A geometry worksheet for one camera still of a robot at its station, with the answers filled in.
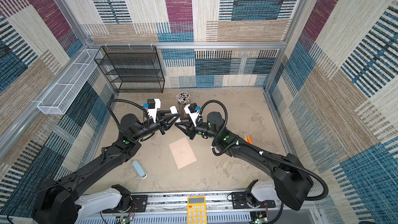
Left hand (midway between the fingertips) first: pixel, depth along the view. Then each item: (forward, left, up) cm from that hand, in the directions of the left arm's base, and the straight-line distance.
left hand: (179, 113), depth 67 cm
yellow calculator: (-32, -7, -31) cm, 45 cm away
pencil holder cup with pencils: (+21, 0, -14) cm, 25 cm away
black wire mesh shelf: (+49, +38, -14) cm, 63 cm away
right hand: (-2, +1, -6) cm, 6 cm away
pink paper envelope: (-4, +1, -33) cm, 34 cm away
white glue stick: (0, +2, +2) cm, 2 cm away
